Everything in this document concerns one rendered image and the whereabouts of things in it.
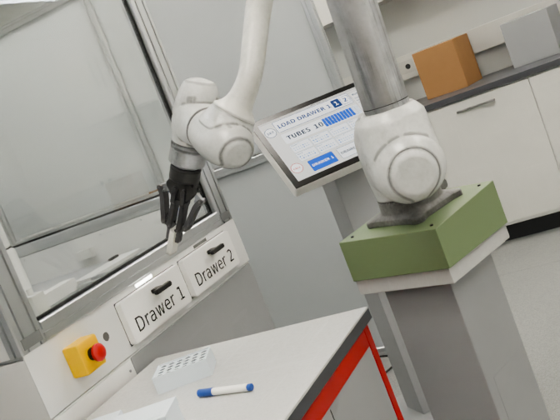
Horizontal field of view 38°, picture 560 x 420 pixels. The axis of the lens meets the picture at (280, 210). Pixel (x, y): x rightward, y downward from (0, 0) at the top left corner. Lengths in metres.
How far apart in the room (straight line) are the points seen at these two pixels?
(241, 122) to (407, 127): 0.35
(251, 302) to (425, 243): 0.85
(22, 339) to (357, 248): 0.79
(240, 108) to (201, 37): 1.93
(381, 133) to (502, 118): 2.96
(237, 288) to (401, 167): 0.98
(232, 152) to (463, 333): 0.70
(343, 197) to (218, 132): 1.08
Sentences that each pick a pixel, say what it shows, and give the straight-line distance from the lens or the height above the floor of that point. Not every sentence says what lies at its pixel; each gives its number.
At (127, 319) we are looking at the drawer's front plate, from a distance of 2.01.
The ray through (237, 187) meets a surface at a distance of 3.71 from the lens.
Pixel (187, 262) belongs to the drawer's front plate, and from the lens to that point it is 2.27.
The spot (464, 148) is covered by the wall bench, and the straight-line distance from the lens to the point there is 4.69.
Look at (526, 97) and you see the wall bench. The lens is 4.60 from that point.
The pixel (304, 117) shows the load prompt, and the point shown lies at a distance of 2.75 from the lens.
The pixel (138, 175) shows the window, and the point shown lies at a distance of 2.26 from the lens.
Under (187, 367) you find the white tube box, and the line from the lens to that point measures 1.74.
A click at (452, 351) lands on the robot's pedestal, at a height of 0.54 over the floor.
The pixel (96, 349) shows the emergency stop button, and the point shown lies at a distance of 1.83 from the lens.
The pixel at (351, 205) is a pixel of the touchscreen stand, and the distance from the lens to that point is 2.74.
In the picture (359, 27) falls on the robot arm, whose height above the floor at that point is 1.32.
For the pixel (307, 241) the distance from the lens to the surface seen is 3.66.
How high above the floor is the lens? 1.25
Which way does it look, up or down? 7 degrees down
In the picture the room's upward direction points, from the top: 21 degrees counter-clockwise
